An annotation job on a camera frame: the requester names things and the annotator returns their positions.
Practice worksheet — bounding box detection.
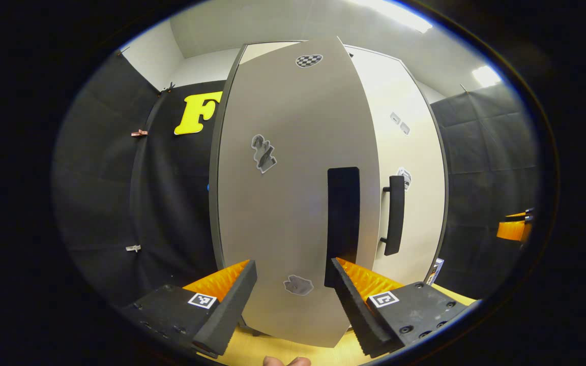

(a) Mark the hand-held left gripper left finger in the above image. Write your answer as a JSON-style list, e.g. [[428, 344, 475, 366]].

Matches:
[[119, 259, 258, 359]]

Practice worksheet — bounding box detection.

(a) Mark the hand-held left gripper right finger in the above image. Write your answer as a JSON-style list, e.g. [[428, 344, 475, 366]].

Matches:
[[329, 257, 471, 358]]

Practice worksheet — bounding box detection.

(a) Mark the white cabinet door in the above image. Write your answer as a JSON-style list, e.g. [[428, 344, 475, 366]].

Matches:
[[216, 36, 381, 349], [346, 46, 447, 288]]

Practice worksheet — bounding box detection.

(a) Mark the white grey cabinet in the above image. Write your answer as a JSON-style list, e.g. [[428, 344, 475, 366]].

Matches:
[[208, 40, 450, 285]]

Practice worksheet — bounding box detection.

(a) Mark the black backdrop cloth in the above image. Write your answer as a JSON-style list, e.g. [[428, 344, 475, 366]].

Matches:
[[428, 84, 540, 300], [51, 51, 222, 308]]

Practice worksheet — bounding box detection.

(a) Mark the white spine book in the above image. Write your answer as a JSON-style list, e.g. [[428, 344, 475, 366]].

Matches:
[[427, 258, 445, 286]]

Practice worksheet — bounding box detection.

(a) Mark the short ceiling light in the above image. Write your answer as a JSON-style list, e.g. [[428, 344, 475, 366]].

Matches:
[[472, 65, 502, 88]]

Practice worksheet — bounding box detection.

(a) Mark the long ceiling light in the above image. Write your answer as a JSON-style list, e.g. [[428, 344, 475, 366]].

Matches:
[[346, 0, 433, 34]]

